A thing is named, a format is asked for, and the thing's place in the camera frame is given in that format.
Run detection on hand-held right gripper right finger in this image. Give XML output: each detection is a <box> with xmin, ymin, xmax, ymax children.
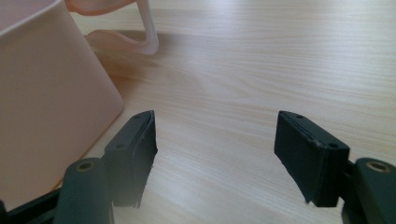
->
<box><xmin>274</xmin><ymin>110</ymin><xmax>351</xmax><ymax>208</ymax></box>

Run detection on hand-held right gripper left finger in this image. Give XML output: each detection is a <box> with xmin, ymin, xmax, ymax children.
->
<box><xmin>103</xmin><ymin>109</ymin><xmax>159</xmax><ymax>209</ymax></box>

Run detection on pink plastic cup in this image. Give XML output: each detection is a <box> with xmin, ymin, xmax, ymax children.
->
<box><xmin>0</xmin><ymin>0</ymin><xmax>125</xmax><ymax>213</ymax></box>

